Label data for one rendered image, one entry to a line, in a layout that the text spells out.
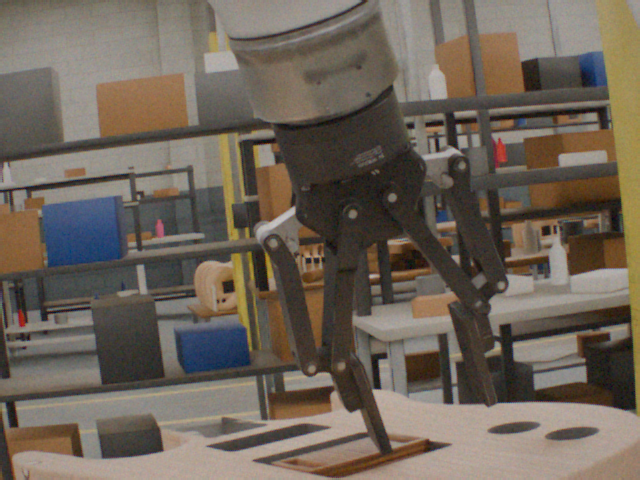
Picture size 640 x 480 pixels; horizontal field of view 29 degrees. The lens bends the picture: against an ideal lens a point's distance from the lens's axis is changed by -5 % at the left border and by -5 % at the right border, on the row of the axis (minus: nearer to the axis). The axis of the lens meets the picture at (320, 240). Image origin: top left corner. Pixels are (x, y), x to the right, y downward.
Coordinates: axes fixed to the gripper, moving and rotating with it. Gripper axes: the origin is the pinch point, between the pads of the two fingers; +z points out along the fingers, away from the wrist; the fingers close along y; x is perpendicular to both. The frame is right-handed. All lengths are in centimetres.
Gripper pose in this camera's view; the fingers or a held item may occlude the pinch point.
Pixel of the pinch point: (422, 386)
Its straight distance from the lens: 83.8
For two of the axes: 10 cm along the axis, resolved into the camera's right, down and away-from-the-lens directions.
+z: 3.0, 8.7, 4.0
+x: -2.8, -3.2, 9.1
